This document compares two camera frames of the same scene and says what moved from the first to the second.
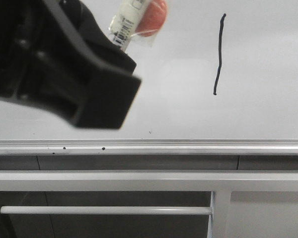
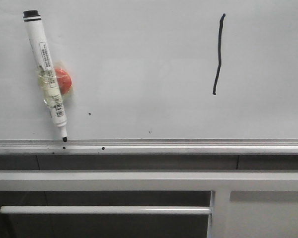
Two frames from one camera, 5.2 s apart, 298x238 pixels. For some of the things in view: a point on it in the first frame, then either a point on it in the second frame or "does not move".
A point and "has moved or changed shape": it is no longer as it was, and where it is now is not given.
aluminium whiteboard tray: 148,147 does not move
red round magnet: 152,18 has moved or changed shape
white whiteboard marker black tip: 124,21 has moved or changed shape
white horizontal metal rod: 105,210 does not move
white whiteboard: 219,70 does not move
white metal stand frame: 221,183 does not move
